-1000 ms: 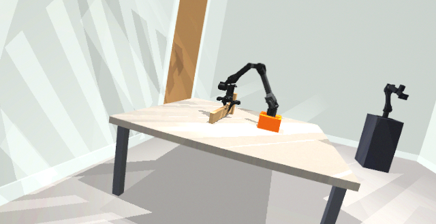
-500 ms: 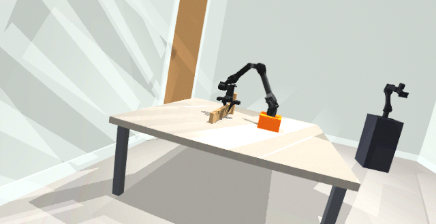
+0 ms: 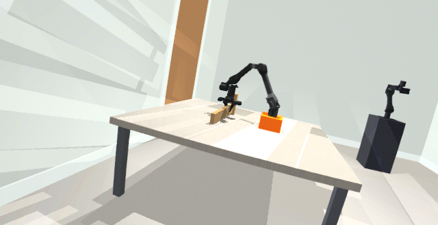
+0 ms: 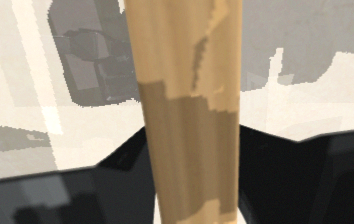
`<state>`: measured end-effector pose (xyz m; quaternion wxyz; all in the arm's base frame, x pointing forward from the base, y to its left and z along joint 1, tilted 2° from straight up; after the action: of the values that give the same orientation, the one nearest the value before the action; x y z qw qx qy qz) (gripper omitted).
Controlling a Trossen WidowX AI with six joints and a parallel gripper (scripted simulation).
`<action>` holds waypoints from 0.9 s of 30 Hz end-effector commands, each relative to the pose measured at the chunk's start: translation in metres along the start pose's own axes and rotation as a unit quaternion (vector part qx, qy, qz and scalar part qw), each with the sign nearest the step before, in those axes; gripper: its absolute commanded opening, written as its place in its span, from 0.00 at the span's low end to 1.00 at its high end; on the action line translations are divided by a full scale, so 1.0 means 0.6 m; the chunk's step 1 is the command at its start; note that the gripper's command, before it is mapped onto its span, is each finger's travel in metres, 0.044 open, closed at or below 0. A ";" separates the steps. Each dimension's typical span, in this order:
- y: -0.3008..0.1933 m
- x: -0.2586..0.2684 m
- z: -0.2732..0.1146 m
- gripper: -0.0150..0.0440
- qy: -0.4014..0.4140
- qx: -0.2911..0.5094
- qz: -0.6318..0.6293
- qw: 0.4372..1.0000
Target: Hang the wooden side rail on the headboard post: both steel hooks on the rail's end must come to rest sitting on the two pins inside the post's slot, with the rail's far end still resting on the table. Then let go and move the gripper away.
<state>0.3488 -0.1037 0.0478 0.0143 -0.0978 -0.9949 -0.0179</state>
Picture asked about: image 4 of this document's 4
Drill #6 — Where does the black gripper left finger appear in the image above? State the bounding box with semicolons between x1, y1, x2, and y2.
0;125;156;224

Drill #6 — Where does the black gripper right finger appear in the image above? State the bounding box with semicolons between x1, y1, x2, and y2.
237;124;354;224

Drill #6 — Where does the wooden rail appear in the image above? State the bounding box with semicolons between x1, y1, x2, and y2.
124;0;242;224

